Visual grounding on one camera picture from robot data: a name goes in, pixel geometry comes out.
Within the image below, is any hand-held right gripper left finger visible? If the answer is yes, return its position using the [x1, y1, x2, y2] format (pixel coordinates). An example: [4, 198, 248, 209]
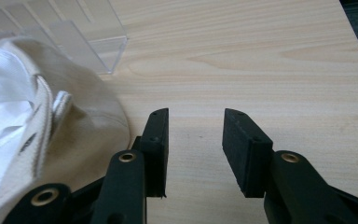
[89, 107, 170, 224]

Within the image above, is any cream canvas bucket hat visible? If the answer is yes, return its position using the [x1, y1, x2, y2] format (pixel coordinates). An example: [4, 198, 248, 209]
[0, 35, 131, 224]

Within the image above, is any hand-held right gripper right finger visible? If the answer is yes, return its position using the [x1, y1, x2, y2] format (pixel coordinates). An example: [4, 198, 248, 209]
[221, 107, 358, 224]

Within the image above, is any clear plastic box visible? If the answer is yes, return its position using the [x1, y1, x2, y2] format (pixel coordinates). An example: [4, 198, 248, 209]
[0, 0, 129, 76]

